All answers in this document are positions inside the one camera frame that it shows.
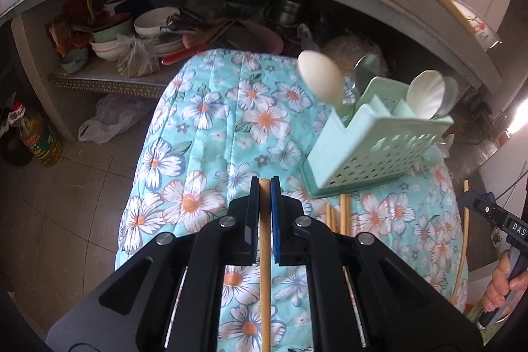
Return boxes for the teal bowl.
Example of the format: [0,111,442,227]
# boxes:
[61,47,89,73]

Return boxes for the pale green bowl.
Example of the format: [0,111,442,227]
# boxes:
[91,16,135,44]

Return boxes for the green perforated utensil holder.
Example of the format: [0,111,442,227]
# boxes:
[300,78,455,199]

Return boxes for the white shell-patterned spoon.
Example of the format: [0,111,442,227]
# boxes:
[406,71,448,119]

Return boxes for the steel pot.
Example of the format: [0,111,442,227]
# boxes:
[264,0,306,27]

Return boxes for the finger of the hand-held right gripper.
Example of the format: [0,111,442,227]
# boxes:
[456,189,502,229]

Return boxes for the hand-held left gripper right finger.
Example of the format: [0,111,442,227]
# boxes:
[270,176,483,352]

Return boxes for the pink plate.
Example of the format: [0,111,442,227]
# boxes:
[183,22,285,56]

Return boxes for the white plastic bag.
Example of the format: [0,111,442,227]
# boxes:
[78,94,153,145]

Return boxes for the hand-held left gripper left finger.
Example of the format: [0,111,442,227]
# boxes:
[45,176,261,352]

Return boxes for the floral enamel basin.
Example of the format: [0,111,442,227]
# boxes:
[449,0,502,51]

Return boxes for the white ceramic bowl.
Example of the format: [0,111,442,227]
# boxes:
[134,7,181,39]

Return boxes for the person's right hand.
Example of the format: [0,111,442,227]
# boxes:
[483,249,521,313]

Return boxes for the dark glass bottle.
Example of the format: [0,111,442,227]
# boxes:
[0,105,34,167]

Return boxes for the red snack packets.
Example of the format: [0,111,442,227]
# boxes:
[45,0,95,56]

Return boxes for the plain white spoon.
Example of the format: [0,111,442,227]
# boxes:
[298,50,345,109]

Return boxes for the clear bag brown contents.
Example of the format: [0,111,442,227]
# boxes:
[116,36,160,79]

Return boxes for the teal floral blanket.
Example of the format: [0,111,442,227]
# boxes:
[113,49,471,352]

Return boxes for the metal shelf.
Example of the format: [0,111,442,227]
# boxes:
[47,59,186,100]

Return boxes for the clear bag of food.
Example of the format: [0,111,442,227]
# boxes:
[322,34,388,76]

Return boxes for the cooking oil bottle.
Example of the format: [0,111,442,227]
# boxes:
[12,102,62,167]

